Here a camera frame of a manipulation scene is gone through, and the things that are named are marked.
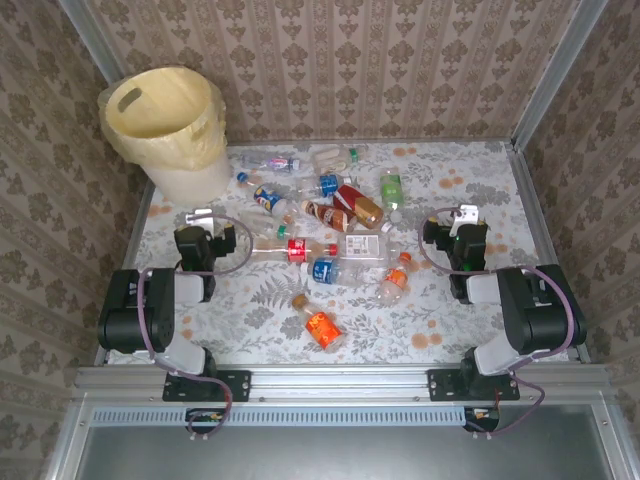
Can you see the grey sheet metal panel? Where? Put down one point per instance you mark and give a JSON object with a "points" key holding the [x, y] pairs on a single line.
{"points": [[325, 455]]}

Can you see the orange cap orange label bottle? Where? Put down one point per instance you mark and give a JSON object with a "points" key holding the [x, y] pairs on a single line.
{"points": [[395, 280]]}

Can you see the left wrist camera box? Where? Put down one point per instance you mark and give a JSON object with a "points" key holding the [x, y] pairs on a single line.
{"points": [[200, 214]]}

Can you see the aluminium table side rail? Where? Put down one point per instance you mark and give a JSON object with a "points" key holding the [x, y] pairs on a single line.
{"points": [[535, 210], [145, 205]]}

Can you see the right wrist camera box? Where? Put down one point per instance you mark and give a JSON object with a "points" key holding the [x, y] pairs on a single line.
{"points": [[467, 214]]}

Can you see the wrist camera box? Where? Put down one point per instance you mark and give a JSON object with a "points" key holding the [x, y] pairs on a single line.
{"points": [[467, 214], [200, 214]]}

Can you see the floral patterned tablecloth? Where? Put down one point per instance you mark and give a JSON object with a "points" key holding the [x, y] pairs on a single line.
{"points": [[450, 310]]}

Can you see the aluminium frame post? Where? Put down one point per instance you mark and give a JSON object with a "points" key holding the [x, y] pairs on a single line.
{"points": [[92, 40], [555, 75]]}

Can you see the large blue label clear bottle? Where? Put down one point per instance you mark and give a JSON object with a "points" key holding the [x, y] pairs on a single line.
{"points": [[325, 270]]}

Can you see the red and gold label bottle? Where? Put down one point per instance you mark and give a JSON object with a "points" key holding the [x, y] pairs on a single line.
{"points": [[360, 205]]}

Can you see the brown cafe label bottle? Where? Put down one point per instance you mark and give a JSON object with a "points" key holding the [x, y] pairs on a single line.
{"points": [[330, 216]]}

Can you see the small blue label clear bottle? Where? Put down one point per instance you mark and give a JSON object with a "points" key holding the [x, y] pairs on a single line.
{"points": [[327, 185]]}

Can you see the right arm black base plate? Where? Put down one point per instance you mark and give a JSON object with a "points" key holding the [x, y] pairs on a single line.
{"points": [[440, 385]]}

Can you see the orange juice bottle tan cap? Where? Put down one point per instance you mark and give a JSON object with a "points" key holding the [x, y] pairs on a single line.
{"points": [[322, 327]]}

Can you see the white ribbed plastic bin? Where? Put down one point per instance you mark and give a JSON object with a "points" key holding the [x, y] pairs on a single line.
{"points": [[195, 185]]}

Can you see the aluminium mounting rail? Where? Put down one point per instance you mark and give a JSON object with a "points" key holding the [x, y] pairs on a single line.
{"points": [[340, 382]]}

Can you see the clear bottle white label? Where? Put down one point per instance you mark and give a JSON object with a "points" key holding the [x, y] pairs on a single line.
{"points": [[367, 246]]}

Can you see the green label clear bottle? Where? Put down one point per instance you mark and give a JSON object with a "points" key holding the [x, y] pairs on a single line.
{"points": [[391, 192]]}

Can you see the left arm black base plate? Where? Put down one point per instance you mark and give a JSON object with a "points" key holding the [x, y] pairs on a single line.
{"points": [[240, 385]]}

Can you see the clear bottle green cap band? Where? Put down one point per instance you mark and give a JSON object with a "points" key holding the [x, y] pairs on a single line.
{"points": [[330, 159]]}

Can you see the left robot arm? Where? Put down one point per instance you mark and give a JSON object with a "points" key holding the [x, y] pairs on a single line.
{"points": [[130, 310]]}

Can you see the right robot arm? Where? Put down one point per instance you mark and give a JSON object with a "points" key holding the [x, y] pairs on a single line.
{"points": [[540, 310]]}

